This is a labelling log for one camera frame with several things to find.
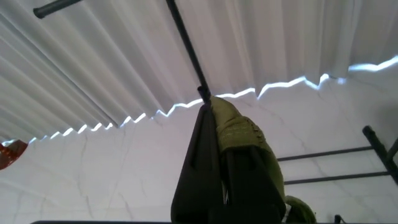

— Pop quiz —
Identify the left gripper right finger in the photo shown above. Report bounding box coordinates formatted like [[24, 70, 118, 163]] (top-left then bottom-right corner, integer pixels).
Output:
[[221, 146, 287, 224]]

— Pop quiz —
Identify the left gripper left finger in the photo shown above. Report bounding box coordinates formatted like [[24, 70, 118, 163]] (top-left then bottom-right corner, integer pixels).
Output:
[[170, 102, 225, 224]]

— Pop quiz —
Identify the green long-sleeved shirt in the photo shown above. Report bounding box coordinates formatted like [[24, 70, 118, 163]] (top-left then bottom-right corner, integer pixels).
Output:
[[210, 95, 317, 224]]

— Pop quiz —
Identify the black clothes rack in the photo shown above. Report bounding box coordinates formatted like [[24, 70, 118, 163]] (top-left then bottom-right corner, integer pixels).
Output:
[[33, 0, 398, 187]]

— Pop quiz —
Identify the white curtain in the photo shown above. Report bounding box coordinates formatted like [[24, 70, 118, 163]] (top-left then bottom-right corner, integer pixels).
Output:
[[0, 0, 398, 147]]

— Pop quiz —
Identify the red object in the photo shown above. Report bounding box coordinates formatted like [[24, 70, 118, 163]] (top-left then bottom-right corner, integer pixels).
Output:
[[0, 139, 29, 171]]

